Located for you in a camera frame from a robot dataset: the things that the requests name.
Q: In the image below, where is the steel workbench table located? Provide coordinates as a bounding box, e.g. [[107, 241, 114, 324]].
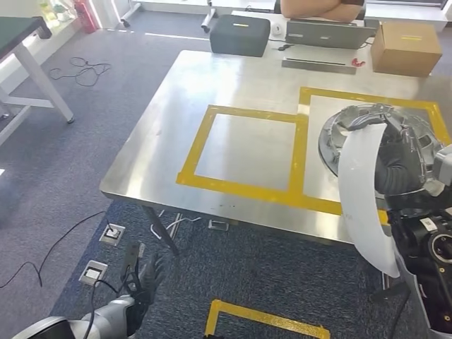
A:
[[100, 49, 452, 256]]

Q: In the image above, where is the tangled black floor cable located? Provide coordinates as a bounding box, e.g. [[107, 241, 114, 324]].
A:
[[48, 56, 112, 88]]

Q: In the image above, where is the white chair base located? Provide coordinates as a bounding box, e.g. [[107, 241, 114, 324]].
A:
[[120, 2, 142, 28], [201, 6, 218, 34]]

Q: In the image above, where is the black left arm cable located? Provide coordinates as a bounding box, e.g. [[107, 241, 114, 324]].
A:
[[82, 279, 119, 339]]

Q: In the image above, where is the grey laptop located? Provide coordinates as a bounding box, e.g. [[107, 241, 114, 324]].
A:
[[285, 18, 377, 50]]

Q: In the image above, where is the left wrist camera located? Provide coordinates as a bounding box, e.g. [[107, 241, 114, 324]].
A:
[[120, 242, 146, 293]]

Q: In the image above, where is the flat grey tray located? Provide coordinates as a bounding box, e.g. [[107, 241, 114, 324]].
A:
[[281, 56, 357, 76]]

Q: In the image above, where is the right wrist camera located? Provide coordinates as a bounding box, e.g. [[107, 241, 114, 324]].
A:
[[432, 145, 452, 188]]

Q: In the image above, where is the white pink floor cable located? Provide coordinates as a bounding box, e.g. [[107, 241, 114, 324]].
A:
[[150, 210, 202, 240]]

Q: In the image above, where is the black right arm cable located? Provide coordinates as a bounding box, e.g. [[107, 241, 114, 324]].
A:
[[388, 287, 412, 339]]

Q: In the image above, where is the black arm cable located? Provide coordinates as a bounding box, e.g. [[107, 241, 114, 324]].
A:
[[82, 279, 119, 339], [388, 287, 412, 339]]

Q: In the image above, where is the long black floor cable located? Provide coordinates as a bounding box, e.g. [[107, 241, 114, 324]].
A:
[[0, 210, 117, 290]]

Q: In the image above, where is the cardboard box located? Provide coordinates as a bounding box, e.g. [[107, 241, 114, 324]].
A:
[[371, 20, 443, 78]]

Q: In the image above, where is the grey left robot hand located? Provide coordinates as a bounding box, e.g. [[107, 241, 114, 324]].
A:
[[139, 252, 166, 307]]

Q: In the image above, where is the white frame table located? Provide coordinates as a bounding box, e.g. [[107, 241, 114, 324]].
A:
[[0, 16, 75, 146]]

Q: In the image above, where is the silver wheel hubcap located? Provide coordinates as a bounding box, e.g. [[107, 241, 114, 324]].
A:
[[318, 103, 446, 198]]

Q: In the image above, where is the black carrying case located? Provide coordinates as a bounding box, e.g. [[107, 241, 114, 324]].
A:
[[209, 13, 272, 58]]

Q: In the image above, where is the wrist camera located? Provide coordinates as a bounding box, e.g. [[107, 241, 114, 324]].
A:
[[120, 242, 146, 293], [432, 145, 452, 188]]

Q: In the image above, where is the red object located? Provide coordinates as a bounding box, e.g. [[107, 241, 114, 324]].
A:
[[74, 0, 97, 35]]

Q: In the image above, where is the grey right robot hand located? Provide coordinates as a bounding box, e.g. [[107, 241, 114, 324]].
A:
[[348, 111, 426, 188]]

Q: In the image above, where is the white curved panel part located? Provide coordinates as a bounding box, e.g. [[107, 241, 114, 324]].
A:
[[337, 122, 400, 279]]

